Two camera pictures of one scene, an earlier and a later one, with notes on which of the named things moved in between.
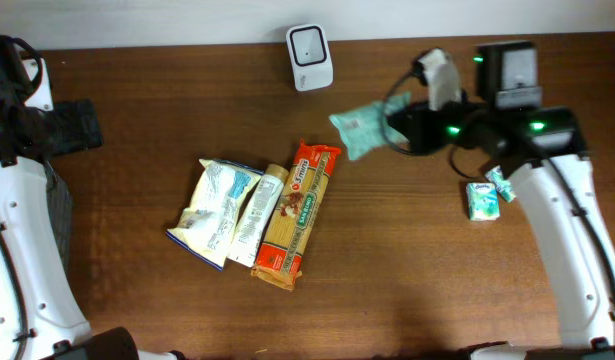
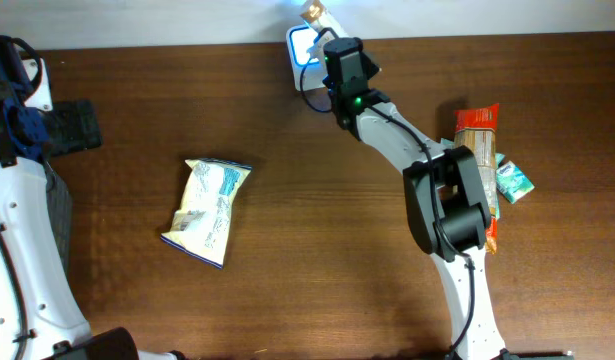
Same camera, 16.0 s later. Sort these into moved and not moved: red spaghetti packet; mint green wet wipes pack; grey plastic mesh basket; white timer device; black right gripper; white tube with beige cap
Moved: mint green wet wipes pack; black right gripper; white tube with beige cap; red spaghetti packet
Not moved: white timer device; grey plastic mesh basket
